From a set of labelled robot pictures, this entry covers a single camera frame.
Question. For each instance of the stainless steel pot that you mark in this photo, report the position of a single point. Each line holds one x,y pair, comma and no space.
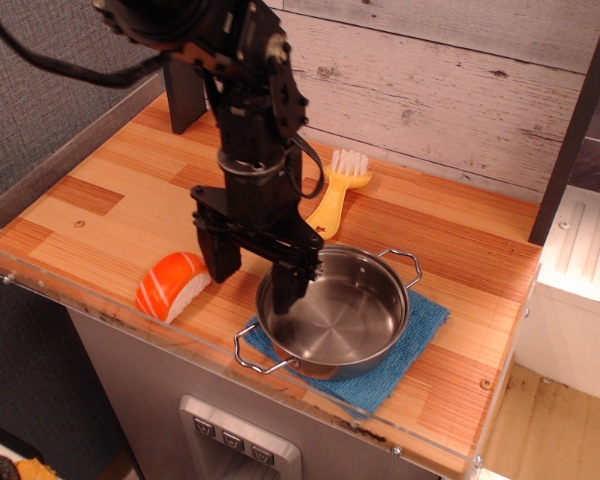
350,319

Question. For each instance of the salmon nigiri sushi toy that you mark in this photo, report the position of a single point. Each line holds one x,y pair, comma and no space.
171,285

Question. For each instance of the yellow dish brush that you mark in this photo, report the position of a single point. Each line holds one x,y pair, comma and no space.
347,170

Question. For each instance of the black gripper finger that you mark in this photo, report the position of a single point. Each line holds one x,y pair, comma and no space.
289,284
221,253

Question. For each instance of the clear acrylic edge guard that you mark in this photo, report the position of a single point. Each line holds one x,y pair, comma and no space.
439,414

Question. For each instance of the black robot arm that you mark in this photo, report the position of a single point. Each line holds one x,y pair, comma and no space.
242,54

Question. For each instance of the blue folded cloth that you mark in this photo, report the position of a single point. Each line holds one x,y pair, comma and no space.
367,392

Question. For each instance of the yellow object at corner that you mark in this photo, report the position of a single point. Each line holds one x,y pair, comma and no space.
33,469

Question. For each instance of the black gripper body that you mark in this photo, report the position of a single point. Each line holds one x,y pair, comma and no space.
263,208

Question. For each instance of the dark left shelf post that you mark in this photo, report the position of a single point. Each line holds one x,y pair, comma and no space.
186,93

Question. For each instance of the dark right shelf post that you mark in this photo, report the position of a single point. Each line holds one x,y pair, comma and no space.
583,112

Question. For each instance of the silver dispenser panel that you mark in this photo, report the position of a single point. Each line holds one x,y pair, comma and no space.
224,446

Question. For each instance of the dark shelf post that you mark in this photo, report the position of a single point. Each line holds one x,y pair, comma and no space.
186,93
583,112

